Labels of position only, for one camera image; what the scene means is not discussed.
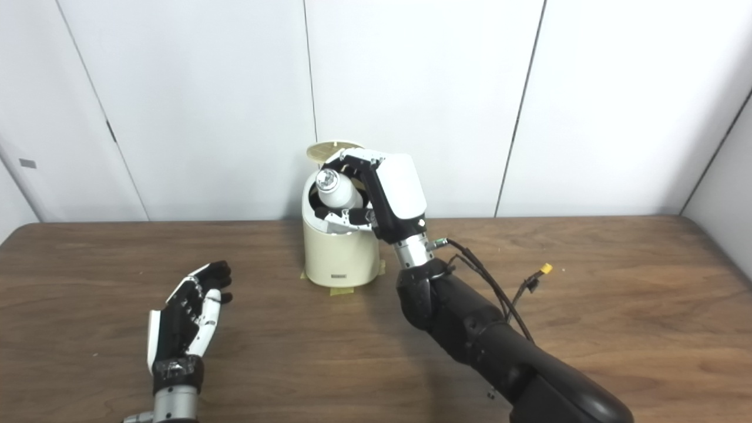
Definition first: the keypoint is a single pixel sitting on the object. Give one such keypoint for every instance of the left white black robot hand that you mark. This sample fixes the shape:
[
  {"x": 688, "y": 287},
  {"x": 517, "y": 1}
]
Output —
[{"x": 176, "y": 329}]

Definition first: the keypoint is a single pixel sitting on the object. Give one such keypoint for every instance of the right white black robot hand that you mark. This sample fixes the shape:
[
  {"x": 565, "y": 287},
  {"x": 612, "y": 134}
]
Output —
[{"x": 399, "y": 188}]

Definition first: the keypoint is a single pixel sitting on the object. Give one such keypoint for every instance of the small white plastic bottle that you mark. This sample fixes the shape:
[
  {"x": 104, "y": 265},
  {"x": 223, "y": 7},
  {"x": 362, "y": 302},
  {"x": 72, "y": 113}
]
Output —
[{"x": 341, "y": 191}]

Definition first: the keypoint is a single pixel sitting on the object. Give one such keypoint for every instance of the round cream bin lid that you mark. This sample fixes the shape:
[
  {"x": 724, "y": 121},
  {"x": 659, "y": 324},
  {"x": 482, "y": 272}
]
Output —
[{"x": 320, "y": 151}]

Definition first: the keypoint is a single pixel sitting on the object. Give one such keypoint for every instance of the cream-colored bin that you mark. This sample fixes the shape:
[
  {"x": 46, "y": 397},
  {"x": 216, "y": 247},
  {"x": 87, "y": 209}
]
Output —
[{"x": 341, "y": 258}]

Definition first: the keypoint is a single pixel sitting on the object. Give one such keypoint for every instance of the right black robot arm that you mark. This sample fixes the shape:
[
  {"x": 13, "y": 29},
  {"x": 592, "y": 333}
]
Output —
[{"x": 482, "y": 335}]

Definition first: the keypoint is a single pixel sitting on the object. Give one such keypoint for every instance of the small grey wall label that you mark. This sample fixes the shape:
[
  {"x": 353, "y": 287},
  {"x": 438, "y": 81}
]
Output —
[{"x": 27, "y": 163}]

